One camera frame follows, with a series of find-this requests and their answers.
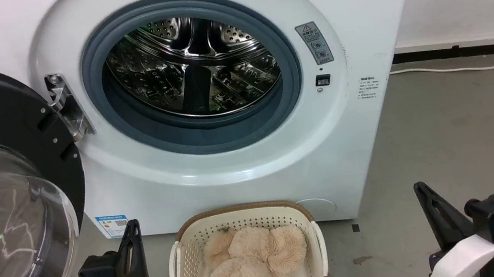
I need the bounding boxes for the round drain filter cover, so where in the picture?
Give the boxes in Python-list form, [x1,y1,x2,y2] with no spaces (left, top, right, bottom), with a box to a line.
[295,195,338,223]

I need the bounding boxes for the small text sticker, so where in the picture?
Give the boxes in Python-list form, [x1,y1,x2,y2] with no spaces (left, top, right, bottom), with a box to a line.
[355,75,382,101]

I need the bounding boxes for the white front-load washing machine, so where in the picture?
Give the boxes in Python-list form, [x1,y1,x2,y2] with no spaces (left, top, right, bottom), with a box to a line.
[0,0,453,269]

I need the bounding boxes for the blue white energy label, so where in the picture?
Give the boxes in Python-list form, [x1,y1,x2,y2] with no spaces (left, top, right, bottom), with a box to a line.
[95,212,131,241]

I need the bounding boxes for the grey warning sticker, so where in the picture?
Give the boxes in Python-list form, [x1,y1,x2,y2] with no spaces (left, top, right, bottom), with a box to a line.
[294,19,335,68]

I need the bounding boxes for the white perforated laundry basket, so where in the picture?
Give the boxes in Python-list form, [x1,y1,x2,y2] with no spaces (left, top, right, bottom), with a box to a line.
[161,193,331,277]

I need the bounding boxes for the beige fluffy plush toy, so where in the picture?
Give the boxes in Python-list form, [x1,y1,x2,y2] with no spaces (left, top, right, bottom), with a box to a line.
[190,217,313,277]

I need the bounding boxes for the grey rubber door gasket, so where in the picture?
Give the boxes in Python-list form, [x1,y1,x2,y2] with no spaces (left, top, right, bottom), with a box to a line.
[73,0,312,171]

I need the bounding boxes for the stainless steel washer drum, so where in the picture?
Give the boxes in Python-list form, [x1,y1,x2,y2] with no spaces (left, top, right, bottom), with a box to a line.
[101,4,287,131]

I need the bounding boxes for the black wall baseboard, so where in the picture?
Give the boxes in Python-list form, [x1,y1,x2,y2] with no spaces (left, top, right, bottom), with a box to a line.
[392,40,494,71]

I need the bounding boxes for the white floor cable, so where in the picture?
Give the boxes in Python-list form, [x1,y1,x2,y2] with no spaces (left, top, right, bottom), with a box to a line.
[390,56,494,84]

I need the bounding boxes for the chrome door hinge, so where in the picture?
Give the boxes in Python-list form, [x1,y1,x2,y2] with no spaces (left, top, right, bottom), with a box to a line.
[44,69,96,145]

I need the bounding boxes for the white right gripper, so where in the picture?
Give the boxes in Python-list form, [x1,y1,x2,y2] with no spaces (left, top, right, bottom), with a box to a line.
[413,171,494,277]

